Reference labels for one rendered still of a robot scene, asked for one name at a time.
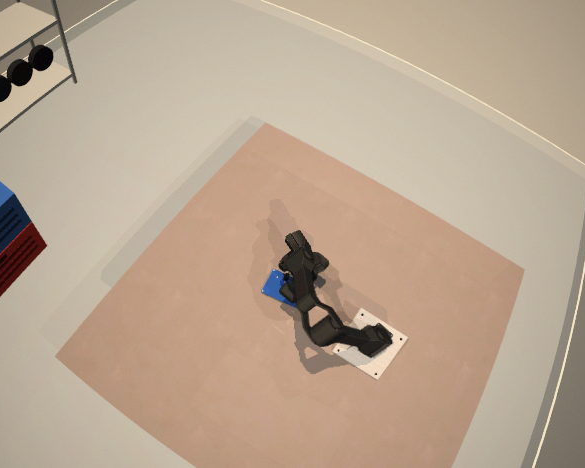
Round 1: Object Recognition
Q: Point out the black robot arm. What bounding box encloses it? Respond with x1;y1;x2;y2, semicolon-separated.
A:
278;230;393;358

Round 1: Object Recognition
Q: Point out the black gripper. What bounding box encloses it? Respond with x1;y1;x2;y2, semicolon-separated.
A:
279;252;330;303

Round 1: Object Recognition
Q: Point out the blue circuit board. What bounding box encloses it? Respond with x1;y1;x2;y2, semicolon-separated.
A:
261;269;297;308

